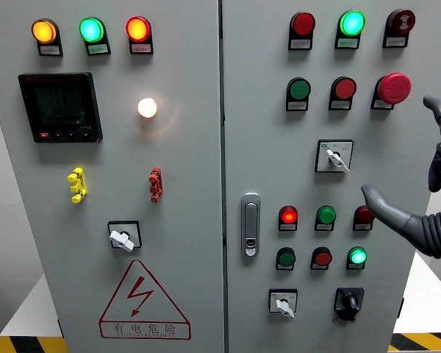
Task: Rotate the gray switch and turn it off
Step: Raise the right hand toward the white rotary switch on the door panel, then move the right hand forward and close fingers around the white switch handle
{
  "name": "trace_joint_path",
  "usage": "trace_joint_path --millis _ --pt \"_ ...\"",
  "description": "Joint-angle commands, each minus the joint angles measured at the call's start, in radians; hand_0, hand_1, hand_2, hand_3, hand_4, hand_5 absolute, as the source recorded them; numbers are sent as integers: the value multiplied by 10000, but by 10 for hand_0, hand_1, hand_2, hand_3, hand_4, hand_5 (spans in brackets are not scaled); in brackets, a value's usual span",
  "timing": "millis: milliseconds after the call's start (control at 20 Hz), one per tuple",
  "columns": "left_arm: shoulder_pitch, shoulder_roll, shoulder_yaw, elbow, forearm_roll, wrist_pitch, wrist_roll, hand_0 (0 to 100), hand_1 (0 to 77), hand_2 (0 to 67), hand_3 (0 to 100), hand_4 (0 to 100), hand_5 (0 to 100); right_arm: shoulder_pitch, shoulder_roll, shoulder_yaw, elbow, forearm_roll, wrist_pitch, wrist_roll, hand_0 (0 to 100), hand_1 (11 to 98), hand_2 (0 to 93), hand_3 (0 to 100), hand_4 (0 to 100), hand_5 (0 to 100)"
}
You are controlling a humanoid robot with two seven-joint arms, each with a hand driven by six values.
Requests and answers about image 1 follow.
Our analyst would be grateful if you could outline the large white-handle grey plate switch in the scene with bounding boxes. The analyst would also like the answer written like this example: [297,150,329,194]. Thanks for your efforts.
[315,139,355,174]

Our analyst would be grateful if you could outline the small dark red lamp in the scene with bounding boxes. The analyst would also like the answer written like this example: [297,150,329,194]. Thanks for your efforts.
[354,204,376,224]

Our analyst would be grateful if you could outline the small lit green lamp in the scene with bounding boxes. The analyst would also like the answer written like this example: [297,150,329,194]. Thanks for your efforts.
[346,246,368,266]

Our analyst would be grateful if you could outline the small domed green button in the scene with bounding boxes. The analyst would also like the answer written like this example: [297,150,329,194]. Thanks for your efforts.
[315,204,337,225]

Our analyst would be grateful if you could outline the small flat red button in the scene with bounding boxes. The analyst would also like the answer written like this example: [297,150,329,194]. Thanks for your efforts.
[311,246,333,267]

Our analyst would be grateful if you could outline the black yellow striped tape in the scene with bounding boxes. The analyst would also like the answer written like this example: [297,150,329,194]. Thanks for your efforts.
[388,332,441,352]
[0,335,69,353]

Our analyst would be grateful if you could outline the small lit red lamp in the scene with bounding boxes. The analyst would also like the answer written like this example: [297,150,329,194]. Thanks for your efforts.
[278,204,299,225]

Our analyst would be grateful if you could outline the small flat green button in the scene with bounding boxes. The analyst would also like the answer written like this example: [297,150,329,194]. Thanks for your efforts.
[276,246,297,268]

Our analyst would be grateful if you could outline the large red stop button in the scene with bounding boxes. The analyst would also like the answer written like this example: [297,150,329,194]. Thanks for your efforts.
[375,72,412,105]

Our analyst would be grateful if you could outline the label plate under red button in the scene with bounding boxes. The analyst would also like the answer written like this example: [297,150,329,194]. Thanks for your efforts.
[328,98,352,111]

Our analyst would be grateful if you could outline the large red push button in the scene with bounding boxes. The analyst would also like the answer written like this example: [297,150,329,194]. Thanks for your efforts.
[330,76,357,100]

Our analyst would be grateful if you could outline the silver door lock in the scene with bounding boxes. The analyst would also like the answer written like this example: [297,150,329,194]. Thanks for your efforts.
[240,192,262,258]

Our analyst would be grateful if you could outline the grey cabinet door with lock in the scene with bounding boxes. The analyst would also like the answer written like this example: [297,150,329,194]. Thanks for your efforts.
[219,0,441,353]

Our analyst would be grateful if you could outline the label plate under green button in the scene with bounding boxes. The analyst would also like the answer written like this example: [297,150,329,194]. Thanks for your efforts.
[285,99,309,112]

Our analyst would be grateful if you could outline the large green push button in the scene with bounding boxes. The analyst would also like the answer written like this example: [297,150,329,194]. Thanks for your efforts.
[286,76,312,101]

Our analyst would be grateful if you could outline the label plate under buzzer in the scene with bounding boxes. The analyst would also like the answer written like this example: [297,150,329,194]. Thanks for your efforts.
[382,35,407,49]

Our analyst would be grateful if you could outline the dark red buzzer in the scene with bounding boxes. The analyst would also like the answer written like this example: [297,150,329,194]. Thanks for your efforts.
[385,9,416,37]

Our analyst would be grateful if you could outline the large lit green lamp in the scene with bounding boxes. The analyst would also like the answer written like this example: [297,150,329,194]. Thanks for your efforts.
[337,10,366,38]
[79,16,106,44]

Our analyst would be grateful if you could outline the label plate under red lamp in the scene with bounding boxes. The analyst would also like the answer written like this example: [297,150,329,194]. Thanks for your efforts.
[288,36,313,51]

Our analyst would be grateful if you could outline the large unlit red lamp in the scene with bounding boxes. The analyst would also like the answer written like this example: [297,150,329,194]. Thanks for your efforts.
[289,11,316,38]

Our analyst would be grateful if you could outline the grey cabinet door with display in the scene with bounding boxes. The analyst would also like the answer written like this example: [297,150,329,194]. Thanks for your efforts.
[0,0,226,353]

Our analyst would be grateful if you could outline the red warning triangle sign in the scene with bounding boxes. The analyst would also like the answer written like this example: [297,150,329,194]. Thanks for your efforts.
[98,259,192,340]

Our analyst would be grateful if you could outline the lit white lamp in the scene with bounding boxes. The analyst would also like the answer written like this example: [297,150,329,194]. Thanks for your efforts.
[137,97,159,119]

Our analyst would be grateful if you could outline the label plate under red-orange lamp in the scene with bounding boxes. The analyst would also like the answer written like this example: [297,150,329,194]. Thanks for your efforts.
[129,42,154,55]

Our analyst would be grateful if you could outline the lit red-orange round lamp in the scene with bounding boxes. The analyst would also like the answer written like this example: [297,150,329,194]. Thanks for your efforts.
[125,15,152,43]

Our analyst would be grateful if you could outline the black display meter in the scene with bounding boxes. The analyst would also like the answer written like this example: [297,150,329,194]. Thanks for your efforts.
[18,71,104,144]

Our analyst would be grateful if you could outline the label plate under yellow lamp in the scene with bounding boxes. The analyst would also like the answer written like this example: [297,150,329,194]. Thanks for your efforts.
[37,43,64,57]

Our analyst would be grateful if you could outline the lit yellow round lamp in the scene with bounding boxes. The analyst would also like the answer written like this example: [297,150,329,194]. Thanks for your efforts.
[31,18,59,45]

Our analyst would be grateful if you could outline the black-handle turn switch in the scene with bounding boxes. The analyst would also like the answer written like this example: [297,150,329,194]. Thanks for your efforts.
[333,287,365,323]

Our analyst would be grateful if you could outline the small white-handle grey plate switch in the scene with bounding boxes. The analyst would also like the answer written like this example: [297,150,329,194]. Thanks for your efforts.
[268,288,299,319]

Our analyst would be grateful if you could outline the small red handle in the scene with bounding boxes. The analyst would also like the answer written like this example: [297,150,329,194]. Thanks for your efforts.
[148,166,163,204]

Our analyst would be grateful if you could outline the white-handle switch on black plate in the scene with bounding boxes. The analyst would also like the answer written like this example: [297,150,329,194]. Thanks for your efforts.
[107,220,143,253]

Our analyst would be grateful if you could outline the small yellow handle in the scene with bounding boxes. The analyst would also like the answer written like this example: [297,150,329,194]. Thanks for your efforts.
[66,167,87,204]

